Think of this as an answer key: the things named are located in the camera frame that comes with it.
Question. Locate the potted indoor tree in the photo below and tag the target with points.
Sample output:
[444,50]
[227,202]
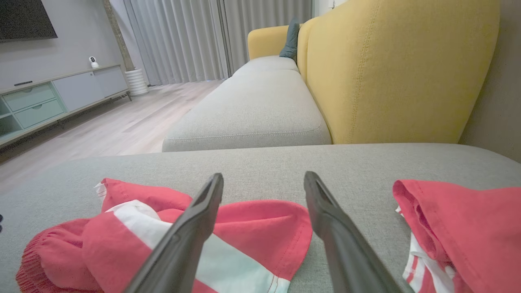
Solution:
[118,36]

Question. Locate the grey curtain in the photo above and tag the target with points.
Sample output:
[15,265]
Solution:
[183,40]

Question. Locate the red garment with white tag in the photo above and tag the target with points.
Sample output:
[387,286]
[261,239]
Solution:
[468,228]

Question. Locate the white security camera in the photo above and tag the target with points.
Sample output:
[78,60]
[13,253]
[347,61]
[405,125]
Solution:
[94,62]

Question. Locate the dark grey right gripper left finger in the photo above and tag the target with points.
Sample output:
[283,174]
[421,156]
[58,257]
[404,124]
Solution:
[183,244]

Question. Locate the red shorts with elastic waistband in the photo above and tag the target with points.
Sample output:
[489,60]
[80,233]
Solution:
[260,228]

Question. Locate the teal cushion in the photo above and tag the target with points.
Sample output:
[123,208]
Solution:
[291,40]

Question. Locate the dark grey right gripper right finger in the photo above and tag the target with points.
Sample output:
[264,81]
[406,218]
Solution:
[350,252]

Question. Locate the black remote control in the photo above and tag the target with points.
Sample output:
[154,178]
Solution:
[23,83]

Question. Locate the white ribbed planter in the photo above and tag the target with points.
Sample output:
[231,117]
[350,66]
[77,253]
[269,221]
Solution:
[136,82]

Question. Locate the yellow and grey sofa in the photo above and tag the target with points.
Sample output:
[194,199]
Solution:
[260,118]

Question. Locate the black television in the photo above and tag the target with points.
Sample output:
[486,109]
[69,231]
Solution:
[22,18]

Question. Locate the grey tv cabinet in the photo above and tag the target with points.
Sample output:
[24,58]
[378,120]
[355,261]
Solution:
[77,91]

